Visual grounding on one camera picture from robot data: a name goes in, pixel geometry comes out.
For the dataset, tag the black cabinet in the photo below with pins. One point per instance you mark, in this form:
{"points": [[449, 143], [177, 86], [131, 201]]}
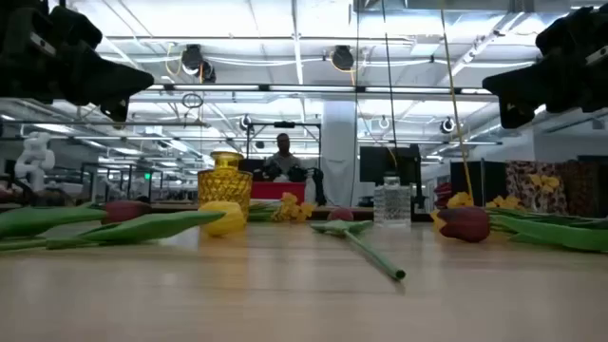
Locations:
{"points": [[489, 183]]}

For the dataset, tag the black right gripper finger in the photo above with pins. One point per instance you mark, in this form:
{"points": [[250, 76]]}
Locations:
{"points": [[527, 85]]}

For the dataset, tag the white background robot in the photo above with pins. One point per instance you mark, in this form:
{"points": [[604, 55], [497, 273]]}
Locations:
{"points": [[35, 161]]}

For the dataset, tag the black monitor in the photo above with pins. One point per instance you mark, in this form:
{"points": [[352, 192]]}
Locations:
{"points": [[380, 164], [249, 168]]}

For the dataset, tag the red plastic bin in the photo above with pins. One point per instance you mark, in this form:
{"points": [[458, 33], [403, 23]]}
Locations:
{"points": [[278, 190]]}

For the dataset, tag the floral patterned fabric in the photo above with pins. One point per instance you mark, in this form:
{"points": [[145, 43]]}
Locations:
{"points": [[518, 185]]}

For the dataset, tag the person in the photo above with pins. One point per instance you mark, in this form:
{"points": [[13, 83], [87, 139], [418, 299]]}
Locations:
{"points": [[283, 159]]}

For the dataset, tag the black background robot arm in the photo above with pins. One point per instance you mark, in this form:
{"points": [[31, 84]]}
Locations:
{"points": [[318, 185]]}

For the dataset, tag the clear textured glass vase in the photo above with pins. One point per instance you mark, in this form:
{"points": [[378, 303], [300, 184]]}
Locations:
{"points": [[392, 204]]}

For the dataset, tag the white square pillar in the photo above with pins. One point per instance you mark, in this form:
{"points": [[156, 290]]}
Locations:
{"points": [[339, 152]]}

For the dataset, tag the dark patterned fabric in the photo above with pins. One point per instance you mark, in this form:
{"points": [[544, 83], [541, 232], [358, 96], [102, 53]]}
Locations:
{"points": [[589, 190]]}

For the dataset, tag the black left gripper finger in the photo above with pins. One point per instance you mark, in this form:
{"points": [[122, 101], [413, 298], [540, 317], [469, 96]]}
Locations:
{"points": [[109, 78]]}

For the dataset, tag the red artificial tulip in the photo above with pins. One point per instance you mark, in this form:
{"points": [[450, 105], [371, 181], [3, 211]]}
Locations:
{"points": [[465, 223], [342, 227], [126, 211]]}

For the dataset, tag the black camera stand frame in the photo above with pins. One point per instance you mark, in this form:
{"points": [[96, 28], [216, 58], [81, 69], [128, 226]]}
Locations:
{"points": [[284, 124]]}

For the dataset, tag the yellow textured glass vase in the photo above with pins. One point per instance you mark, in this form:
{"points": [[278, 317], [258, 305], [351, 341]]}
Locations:
{"points": [[225, 185]]}

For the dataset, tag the yellow artificial tulip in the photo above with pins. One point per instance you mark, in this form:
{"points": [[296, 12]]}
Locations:
{"points": [[223, 218]]}

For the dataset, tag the dark red background object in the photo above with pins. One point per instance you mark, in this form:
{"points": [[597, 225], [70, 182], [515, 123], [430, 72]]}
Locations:
{"points": [[442, 195]]}

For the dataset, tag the black aluminium table frame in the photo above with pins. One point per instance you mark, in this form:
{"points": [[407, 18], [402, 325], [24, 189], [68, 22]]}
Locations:
{"points": [[366, 214]]}

